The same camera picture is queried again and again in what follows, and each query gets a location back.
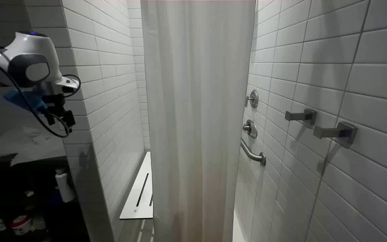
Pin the white shower curtain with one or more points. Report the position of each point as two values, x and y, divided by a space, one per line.
198 116

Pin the white plastic bottle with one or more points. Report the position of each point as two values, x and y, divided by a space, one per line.
63 184

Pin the long chrome grab bar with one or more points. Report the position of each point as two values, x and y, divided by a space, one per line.
251 153

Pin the square metal wall hook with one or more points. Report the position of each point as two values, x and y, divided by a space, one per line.
302 116
339 132

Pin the white slotted shower seat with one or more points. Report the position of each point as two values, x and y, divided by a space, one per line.
140 192

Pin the grey crumpled cover sheet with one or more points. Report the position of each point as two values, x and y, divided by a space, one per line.
19 142

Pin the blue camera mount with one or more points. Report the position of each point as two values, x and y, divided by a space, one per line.
23 101

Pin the round chrome valve plate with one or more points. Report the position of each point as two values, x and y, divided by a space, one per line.
253 98

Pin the red and white container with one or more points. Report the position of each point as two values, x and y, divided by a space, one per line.
20 223

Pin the dark storage shelf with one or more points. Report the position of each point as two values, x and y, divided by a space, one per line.
23 196

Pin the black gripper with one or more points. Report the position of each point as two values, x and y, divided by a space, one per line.
55 102

